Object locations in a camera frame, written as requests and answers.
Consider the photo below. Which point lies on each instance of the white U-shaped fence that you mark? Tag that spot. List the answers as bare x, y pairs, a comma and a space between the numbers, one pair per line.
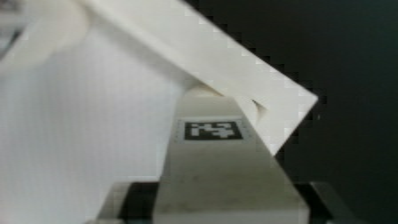
177, 32

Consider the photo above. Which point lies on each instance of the white desk leg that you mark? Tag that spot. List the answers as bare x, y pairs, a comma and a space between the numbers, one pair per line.
225, 186

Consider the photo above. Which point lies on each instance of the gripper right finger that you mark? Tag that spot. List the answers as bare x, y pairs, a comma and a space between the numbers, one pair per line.
330, 211

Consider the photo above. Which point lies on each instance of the white desk top tray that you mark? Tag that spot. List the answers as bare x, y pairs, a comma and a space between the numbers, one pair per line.
90, 89

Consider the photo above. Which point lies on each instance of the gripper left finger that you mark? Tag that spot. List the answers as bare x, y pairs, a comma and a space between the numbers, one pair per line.
129, 204

